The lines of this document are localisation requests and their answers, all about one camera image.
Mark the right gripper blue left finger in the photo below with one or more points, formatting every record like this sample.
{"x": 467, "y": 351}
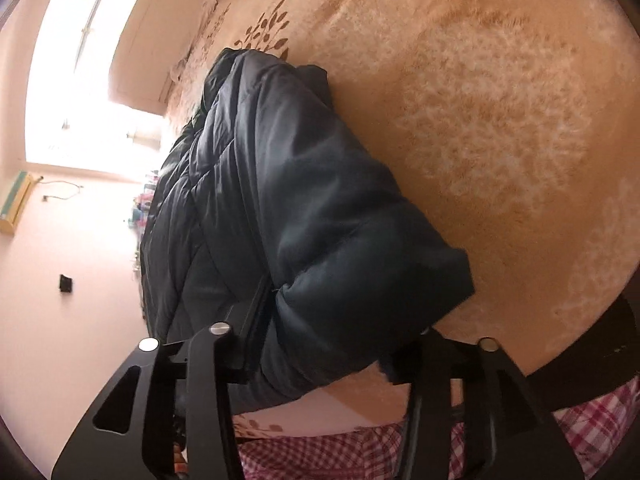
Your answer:
{"x": 249, "y": 321}

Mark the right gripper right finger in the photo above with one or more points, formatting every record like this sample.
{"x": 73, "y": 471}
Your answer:
{"x": 408, "y": 360}

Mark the dark blue quilted jacket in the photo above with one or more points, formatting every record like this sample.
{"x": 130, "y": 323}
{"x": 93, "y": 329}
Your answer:
{"x": 267, "y": 181}

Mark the pink plaid tablecloth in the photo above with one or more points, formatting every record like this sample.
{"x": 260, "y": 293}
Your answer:
{"x": 140, "y": 214}

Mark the beige leaf-pattern bed blanket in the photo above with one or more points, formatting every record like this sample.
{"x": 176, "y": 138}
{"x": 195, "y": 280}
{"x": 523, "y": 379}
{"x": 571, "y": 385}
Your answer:
{"x": 512, "y": 124}

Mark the white wooden headboard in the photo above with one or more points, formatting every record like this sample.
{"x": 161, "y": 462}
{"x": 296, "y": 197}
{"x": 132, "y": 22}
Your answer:
{"x": 157, "y": 35}

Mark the black wall switch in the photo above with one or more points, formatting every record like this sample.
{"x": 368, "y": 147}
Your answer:
{"x": 65, "y": 284}

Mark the wall air conditioner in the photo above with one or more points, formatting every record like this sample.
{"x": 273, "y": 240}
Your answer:
{"x": 15, "y": 202}

